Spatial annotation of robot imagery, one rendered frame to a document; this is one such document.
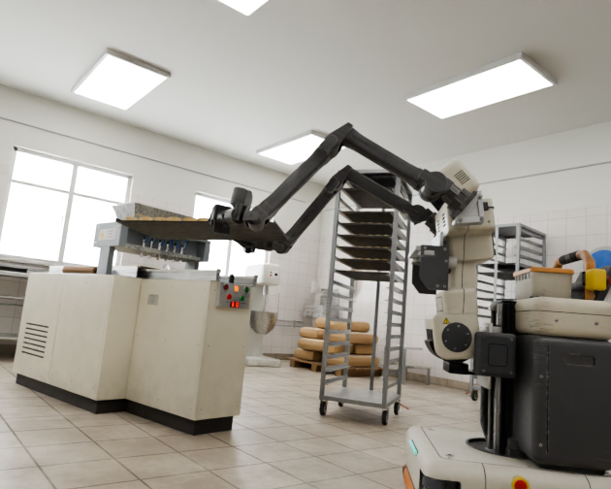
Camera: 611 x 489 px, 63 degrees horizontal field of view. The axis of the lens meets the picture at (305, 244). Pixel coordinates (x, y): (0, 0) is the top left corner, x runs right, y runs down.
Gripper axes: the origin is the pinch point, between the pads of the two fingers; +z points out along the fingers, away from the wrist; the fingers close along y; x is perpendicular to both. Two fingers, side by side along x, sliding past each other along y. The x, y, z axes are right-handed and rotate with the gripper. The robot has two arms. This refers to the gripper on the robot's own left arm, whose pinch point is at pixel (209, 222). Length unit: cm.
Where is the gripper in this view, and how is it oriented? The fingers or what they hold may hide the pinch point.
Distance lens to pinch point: 185.9
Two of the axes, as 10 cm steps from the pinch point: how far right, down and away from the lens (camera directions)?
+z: -6.4, 0.9, 7.7
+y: -0.6, 9.9, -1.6
